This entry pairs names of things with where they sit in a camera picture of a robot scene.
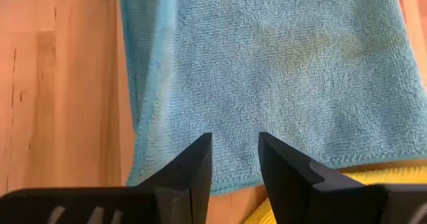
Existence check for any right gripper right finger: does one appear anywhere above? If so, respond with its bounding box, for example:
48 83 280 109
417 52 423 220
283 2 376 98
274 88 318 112
258 132 427 224

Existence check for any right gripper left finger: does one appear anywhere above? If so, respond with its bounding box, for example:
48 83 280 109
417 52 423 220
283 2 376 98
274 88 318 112
0 132 213 224

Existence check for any yellow microfiber towel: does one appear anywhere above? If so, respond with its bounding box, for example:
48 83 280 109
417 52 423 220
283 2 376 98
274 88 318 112
243 165 427 224

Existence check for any blue microfiber towel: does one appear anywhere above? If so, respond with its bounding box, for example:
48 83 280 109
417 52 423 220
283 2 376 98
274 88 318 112
118 0 427 197

